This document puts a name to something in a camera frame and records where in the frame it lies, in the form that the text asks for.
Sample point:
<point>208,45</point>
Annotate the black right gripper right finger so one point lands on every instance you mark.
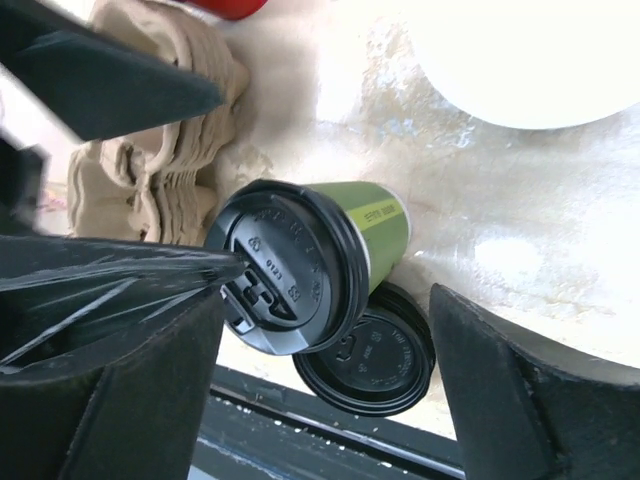
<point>528,407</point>

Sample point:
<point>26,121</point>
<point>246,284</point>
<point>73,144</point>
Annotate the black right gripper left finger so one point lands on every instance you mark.
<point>128,406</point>

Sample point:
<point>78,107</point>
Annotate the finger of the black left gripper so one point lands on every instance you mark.
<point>58,293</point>
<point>99,87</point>

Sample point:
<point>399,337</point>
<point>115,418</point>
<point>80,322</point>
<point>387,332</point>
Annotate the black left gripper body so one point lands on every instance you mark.
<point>22,173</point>

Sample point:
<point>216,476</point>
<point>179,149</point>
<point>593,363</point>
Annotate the black coffee lid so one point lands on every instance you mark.
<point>306,279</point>

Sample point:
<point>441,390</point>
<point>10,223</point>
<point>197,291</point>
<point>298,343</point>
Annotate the green paper cup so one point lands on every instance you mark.
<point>381,219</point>
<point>530,64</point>

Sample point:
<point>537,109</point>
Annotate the cardboard cup carrier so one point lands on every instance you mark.
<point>150,185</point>

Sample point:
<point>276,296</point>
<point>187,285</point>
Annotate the black lid stack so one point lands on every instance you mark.
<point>383,367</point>

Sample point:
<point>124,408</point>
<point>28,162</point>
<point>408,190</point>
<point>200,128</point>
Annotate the red ribbed cup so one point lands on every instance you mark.
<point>230,9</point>

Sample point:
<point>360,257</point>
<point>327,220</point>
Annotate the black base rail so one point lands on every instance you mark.
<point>256,429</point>

